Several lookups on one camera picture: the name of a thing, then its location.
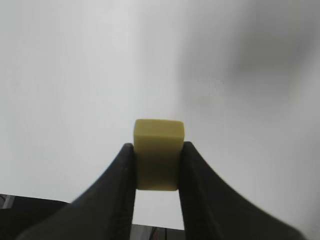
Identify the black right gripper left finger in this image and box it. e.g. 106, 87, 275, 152
18, 143, 136, 240

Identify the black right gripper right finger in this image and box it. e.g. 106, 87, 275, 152
178, 141, 306, 240

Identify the yellow eraser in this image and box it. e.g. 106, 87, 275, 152
133, 119, 185, 191

